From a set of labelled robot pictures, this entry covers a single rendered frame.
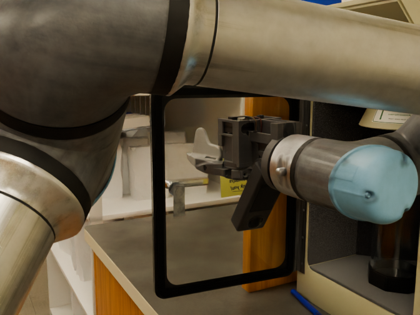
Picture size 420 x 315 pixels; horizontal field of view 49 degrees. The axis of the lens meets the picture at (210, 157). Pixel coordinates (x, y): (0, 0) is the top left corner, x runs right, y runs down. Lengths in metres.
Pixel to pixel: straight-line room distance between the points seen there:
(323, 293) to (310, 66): 0.70
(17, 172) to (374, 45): 0.27
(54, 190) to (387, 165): 0.29
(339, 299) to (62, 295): 2.22
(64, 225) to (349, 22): 0.26
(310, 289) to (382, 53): 0.72
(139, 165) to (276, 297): 0.97
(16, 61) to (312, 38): 0.20
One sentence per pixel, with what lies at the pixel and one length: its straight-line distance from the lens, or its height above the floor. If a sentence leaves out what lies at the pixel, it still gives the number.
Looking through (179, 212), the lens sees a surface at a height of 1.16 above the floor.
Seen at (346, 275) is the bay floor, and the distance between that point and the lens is 0.99.
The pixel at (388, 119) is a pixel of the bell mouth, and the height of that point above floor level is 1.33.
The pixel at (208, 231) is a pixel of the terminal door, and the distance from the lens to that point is 0.90.
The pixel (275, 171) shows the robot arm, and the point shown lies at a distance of 0.54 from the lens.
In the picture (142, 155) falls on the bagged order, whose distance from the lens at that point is 1.86.
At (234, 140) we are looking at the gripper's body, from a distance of 0.61.
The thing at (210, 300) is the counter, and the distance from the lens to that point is 1.03.
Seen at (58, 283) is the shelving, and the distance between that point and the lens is 2.95.
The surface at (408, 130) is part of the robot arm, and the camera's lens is 0.54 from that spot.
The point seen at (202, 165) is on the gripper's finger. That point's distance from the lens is 0.66.
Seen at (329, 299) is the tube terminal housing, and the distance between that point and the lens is 0.99.
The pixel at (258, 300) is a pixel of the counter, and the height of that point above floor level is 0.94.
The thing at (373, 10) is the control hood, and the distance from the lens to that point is 0.70.
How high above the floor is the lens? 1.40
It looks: 10 degrees down
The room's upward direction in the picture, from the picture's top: straight up
